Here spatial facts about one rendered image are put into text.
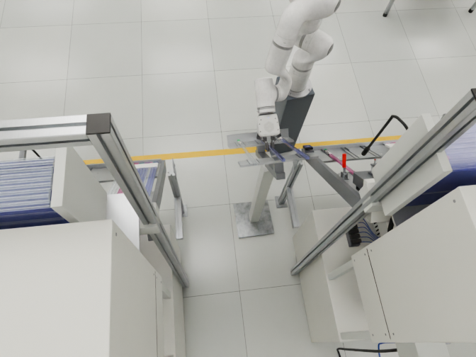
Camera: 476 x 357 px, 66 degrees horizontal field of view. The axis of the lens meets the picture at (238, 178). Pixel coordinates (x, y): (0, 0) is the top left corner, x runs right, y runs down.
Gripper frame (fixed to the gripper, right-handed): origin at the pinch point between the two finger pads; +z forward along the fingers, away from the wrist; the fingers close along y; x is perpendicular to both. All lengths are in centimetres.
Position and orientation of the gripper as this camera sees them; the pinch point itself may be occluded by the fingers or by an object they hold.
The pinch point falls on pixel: (269, 146)
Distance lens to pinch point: 172.7
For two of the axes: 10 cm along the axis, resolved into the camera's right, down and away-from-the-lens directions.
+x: -1.2, -1.2, 9.9
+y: 9.9, -1.2, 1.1
